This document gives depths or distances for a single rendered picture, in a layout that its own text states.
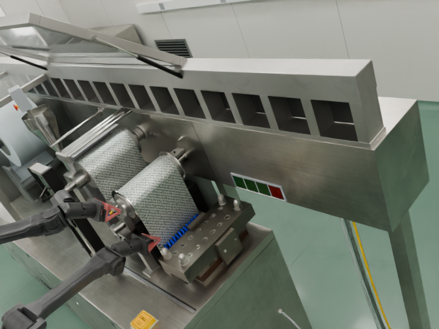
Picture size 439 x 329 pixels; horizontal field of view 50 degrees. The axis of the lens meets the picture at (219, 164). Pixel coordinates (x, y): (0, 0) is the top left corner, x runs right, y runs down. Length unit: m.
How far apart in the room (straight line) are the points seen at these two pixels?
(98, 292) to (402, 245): 1.23
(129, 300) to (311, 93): 1.15
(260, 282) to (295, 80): 0.98
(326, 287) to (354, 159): 1.63
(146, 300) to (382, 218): 0.98
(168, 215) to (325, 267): 1.36
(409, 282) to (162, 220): 0.96
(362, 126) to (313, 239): 1.98
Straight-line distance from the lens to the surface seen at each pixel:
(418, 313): 2.04
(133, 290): 2.01
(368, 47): 4.13
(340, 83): 1.20
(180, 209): 1.91
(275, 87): 1.34
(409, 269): 1.84
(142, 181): 1.80
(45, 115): 2.33
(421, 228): 3.09
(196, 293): 1.84
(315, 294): 2.85
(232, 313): 1.92
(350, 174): 1.37
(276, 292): 2.09
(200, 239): 1.84
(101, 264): 1.69
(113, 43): 1.50
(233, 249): 1.86
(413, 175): 1.50
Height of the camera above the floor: 2.16
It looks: 31 degrees down
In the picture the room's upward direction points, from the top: 24 degrees counter-clockwise
